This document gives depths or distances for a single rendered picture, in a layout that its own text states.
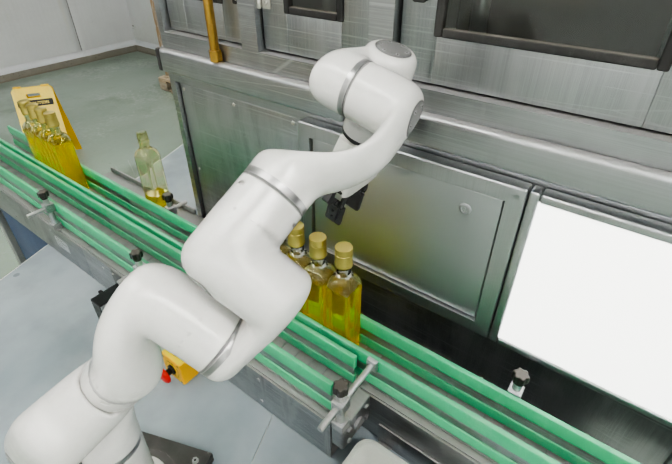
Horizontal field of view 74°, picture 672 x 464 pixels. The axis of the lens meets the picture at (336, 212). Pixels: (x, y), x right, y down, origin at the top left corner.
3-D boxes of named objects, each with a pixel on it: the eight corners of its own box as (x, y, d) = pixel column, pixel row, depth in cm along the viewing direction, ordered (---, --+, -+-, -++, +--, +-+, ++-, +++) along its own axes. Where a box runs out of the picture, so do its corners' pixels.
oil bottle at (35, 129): (73, 179, 160) (44, 103, 144) (57, 186, 156) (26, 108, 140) (65, 175, 163) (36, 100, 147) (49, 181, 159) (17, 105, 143)
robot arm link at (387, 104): (253, 192, 57) (348, 75, 62) (336, 246, 53) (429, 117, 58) (233, 160, 49) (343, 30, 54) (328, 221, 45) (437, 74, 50)
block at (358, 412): (372, 416, 92) (373, 395, 88) (345, 453, 86) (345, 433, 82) (357, 406, 94) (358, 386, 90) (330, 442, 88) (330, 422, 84)
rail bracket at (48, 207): (65, 229, 136) (49, 191, 128) (40, 241, 131) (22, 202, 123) (59, 224, 138) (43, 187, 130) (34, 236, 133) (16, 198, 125)
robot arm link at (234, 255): (232, 186, 62) (315, 251, 65) (126, 314, 57) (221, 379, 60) (247, 165, 47) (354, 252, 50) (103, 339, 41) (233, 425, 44)
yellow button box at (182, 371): (208, 366, 110) (203, 346, 106) (183, 388, 105) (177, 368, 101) (190, 352, 113) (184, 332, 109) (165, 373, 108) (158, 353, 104)
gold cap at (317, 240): (330, 253, 88) (330, 235, 86) (319, 262, 86) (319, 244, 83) (316, 246, 90) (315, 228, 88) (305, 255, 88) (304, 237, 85)
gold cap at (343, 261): (356, 263, 86) (357, 245, 83) (345, 273, 83) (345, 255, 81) (341, 256, 88) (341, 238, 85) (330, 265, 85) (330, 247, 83)
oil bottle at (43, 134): (81, 184, 157) (53, 107, 141) (65, 191, 153) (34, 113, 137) (73, 180, 160) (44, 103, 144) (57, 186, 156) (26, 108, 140)
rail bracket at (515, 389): (525, 402, 88) (542, 358, 81) (513, 429, 84) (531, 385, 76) (505, 391, 90) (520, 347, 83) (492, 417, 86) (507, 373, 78)
